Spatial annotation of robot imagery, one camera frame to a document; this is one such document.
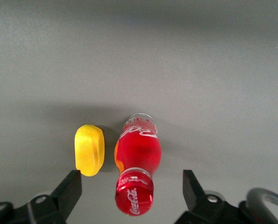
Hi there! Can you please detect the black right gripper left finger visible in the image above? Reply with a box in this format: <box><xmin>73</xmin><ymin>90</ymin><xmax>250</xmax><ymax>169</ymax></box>
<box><xmin>28</xmin><ymin>169</ymin><xmax>83</xmax><ymax>224</ymax></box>

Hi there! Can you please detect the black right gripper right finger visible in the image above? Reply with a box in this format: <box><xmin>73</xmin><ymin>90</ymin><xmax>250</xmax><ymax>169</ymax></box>
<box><xmin>174</xmin><ymin>169</ymin><xmax>243</xmax><ymax>224</ymax></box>

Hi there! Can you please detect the red coke bottle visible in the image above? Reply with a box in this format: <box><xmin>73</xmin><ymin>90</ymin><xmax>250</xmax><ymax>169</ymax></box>
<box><xmin>114</xmin><ymin>113</ymin><xmax>162</xmax><ymax>217</ymax></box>

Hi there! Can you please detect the yellow lemon toy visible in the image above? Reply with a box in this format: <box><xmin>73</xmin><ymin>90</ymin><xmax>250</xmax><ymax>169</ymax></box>
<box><xmin>74</xmin><ymin>124</ymin><xmax>105</xmax><ymax>177</ymax></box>

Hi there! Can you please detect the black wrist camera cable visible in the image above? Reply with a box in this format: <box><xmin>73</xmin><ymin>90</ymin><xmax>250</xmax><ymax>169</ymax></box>
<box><xmin>238</xmin><ymin>187</ymin><xmax>278</xmax><ymax>224</ymax></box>

